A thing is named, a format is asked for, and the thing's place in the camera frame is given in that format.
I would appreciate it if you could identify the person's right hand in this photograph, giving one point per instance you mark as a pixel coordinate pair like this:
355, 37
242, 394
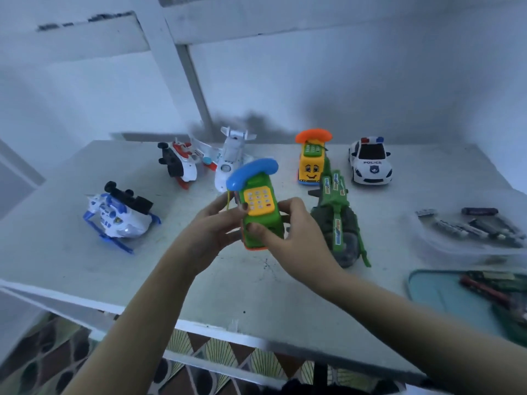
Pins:
305, 251

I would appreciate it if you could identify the person's left hand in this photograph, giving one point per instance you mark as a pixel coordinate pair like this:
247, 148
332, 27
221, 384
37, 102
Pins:
202, 238

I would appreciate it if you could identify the dark green toy helicopter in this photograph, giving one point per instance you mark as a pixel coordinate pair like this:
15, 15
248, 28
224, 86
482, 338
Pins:
337, 226

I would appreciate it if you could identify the green orange toy car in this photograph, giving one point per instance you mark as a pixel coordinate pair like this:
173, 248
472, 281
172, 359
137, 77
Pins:
259, 201

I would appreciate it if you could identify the red white toy vehicle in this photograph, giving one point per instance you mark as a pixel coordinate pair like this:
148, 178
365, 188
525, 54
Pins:
179, 163

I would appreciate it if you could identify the white blue toy vehicle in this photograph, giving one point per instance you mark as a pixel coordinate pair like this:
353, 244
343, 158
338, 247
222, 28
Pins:
119, 218

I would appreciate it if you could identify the yellow orange toy car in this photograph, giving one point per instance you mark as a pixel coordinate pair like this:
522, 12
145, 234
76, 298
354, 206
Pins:
311, 160

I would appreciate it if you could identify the white toy airplane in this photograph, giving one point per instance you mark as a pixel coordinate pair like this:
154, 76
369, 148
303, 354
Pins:
235, 148

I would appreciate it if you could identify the black white toy car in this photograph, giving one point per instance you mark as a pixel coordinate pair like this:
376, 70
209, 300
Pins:
370, 160

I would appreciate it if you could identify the clear plastic container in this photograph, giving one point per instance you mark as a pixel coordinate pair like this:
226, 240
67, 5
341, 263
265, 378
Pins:
428, 234

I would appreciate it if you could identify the teal container lid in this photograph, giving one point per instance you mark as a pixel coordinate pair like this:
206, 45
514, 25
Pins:
428, 296

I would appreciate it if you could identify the heap of mixed batteries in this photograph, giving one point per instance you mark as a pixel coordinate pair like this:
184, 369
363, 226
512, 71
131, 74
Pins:
477, 226

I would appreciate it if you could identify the pile of batteries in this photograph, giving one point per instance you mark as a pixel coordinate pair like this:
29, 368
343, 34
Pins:
498, 296

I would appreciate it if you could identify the person's right forearm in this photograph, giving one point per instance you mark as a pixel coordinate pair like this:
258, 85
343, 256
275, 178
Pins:
428, 341

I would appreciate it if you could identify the person's left forearm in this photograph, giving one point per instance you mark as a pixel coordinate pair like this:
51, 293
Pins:
128, 337

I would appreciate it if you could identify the person's dark trousers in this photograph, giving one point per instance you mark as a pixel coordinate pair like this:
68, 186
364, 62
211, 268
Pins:
321, 387

